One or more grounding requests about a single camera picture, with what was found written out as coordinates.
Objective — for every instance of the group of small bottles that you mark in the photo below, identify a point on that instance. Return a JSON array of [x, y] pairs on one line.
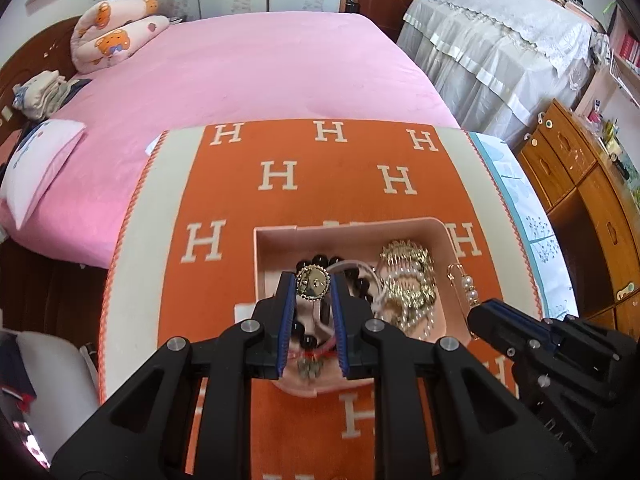
[[612, 135]]

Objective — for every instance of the light blue printed tablecloth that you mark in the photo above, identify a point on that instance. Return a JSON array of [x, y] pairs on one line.
[[530, 220]]

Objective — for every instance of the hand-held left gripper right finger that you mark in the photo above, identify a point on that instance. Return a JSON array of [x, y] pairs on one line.
[[336, 325]]

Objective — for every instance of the white pillow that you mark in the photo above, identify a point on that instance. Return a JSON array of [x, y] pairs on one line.
[[40, 165]]

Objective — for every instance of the wall bookshelf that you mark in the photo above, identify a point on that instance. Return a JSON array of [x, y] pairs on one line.
[[625, 60]]

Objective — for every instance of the navy and red clothes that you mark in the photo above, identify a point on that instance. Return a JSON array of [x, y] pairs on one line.
[[15, 370]]

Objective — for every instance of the white chair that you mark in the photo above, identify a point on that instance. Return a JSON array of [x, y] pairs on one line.
[[60, 385]]

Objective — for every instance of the white lace-covered furniture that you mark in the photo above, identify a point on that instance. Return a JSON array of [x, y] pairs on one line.
[[490, 40]]

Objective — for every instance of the orange patterned blanket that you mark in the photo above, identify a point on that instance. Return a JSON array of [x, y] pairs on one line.
[[325, 185]]

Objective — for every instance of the gold hair comb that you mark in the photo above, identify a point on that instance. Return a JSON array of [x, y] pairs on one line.
[[405, 260]]

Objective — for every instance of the wooden dresser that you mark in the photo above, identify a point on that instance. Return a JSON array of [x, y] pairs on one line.
[[600, 230]]

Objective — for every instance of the pink bed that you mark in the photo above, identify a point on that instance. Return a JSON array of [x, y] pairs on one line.
[[275, 70]]

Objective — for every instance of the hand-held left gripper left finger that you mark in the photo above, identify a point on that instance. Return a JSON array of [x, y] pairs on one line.
[[285, 325]]

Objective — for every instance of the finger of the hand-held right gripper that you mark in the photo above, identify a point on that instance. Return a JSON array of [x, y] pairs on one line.
[[495, 332], [525, 317]]

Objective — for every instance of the pink jewelry box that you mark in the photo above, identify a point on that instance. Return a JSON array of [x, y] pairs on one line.
[[280, 250]]

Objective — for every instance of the stack of folded clothes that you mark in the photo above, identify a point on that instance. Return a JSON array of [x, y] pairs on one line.
[[40, 92]]

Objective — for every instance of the bear print quilt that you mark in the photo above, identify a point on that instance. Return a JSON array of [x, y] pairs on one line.
[[115, 35]]

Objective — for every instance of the wooden headboard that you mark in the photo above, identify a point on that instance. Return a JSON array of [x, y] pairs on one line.
[[35, 45]]

